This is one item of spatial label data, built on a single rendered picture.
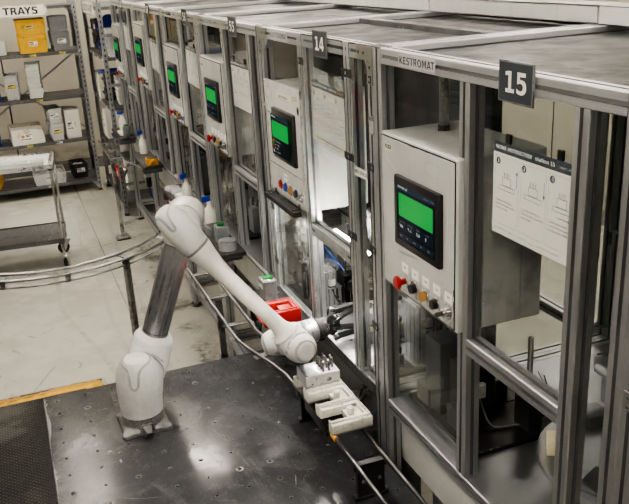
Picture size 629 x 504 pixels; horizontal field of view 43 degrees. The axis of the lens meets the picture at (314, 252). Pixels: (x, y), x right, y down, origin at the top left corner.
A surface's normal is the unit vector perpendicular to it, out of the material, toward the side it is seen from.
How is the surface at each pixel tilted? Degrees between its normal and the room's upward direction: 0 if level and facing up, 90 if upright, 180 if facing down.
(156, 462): 0
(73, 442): 0
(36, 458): 0
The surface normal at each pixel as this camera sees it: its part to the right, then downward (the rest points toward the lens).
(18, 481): -0.05, -0.94
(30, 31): 0.36, 0.33
